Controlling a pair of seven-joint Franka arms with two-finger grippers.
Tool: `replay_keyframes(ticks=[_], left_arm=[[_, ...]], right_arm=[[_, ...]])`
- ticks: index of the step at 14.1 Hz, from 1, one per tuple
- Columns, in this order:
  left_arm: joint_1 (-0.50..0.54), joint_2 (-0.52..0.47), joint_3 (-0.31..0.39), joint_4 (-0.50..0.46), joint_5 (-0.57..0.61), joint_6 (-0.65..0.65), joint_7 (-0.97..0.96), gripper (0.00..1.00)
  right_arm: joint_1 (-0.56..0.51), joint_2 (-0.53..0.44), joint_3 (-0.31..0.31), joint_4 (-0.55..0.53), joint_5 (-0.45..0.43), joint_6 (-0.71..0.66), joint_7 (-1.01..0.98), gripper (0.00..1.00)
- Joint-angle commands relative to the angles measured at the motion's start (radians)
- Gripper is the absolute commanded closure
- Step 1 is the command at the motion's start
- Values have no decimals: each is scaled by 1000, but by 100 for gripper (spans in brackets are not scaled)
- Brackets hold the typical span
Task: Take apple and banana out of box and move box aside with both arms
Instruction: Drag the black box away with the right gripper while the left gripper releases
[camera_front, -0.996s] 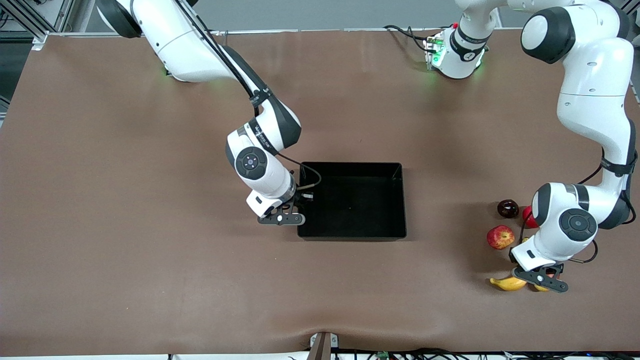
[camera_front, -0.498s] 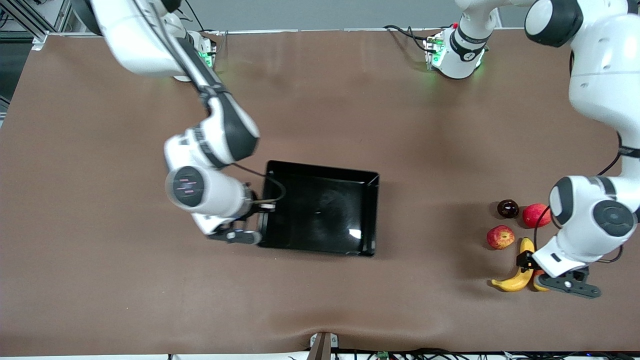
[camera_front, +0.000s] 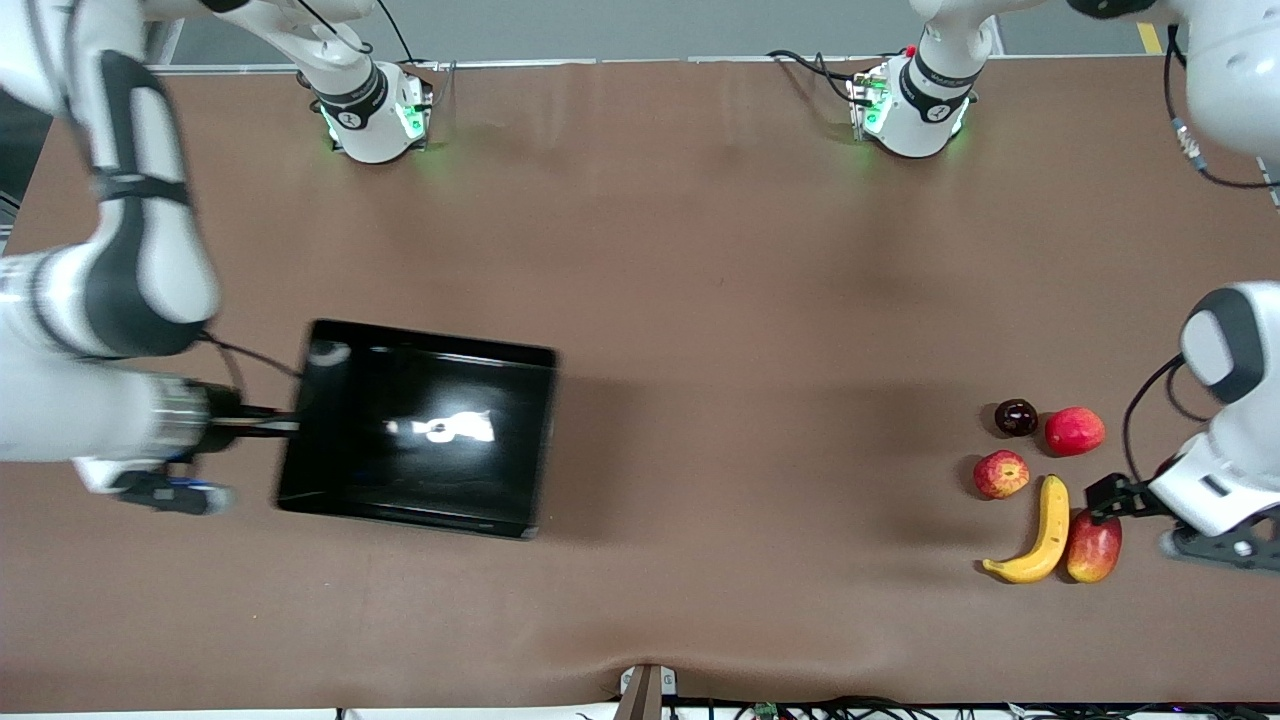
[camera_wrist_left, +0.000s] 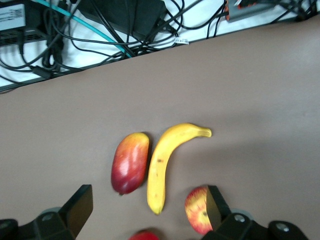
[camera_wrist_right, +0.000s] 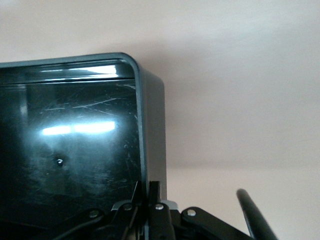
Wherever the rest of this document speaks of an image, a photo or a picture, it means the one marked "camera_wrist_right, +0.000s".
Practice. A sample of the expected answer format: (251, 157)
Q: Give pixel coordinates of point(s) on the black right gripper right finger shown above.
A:
(160, 220)

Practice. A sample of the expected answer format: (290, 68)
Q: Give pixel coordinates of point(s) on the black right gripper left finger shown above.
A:
(110, 222)

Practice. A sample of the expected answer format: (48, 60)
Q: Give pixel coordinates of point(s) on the black rectangular plastic tray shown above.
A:
(75, 150)

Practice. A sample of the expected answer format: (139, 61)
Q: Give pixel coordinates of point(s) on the brown table cover sheet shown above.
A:
(237, 100)

